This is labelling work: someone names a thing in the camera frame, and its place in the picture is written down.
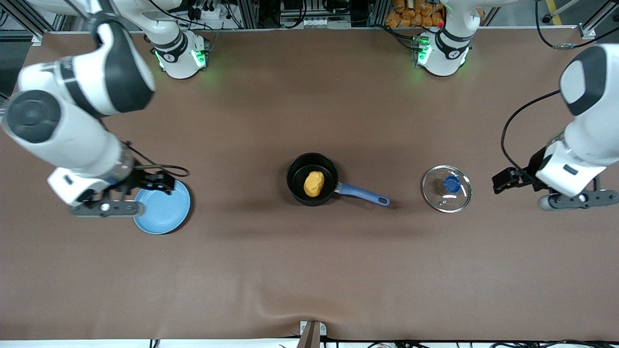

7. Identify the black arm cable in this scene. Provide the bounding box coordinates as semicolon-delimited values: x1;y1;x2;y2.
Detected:
501;0;619;172
123;140;189;178

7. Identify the yellow potato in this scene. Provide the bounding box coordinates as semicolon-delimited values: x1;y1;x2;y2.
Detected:
304;171;325;198

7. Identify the brown table cover mat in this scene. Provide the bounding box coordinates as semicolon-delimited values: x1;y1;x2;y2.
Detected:
0;27;619;341

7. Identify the orange items bin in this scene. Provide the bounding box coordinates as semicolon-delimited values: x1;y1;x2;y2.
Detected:
385;0;484;28

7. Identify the aluminium frame post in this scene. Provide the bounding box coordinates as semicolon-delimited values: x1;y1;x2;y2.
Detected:
237;0;260;29
368;0;390;27

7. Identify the glass lid blue knob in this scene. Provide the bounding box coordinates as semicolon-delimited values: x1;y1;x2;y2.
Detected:
421;165;472;213

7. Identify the grey metal bracket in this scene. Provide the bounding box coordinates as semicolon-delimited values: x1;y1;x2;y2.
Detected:
297;320;327;348

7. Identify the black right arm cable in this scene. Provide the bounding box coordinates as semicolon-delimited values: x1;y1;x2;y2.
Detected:
123;140;189;178

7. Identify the white power strip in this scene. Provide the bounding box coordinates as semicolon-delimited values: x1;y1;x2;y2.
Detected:
184;2;230;21

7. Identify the aluminium corner frame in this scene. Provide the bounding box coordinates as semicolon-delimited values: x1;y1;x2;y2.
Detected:
578;0;619;40
0;0;66;45

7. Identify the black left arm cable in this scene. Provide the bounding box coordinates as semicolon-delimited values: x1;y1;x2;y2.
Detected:
501;0;619;172

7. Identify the blue round plate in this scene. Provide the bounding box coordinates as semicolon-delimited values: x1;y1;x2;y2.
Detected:
133;180;192;235

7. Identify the black pot blue handle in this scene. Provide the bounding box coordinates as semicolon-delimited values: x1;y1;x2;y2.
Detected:
287;152;390;207

